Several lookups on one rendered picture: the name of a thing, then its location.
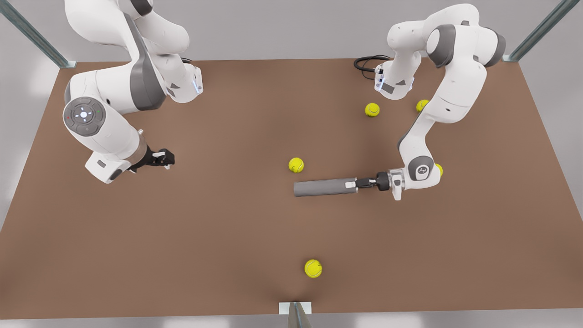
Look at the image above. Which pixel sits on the grey tennis tube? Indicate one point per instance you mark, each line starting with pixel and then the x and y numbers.
pixel 321 187

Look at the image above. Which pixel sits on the yellow tennis ball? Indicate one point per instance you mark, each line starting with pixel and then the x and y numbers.
pixel 439 169
pixel 372 110
pixel 296 165
pixel 313 268
pixel 421 105

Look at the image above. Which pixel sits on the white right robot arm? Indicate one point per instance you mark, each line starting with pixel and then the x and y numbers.
pixel 114 86

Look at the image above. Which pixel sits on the silver frame post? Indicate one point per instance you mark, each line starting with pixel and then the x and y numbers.
pixel 296 314
pixel 539 32
pixel 36 36

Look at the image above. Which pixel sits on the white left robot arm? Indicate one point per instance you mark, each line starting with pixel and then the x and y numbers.
pixel 455 91

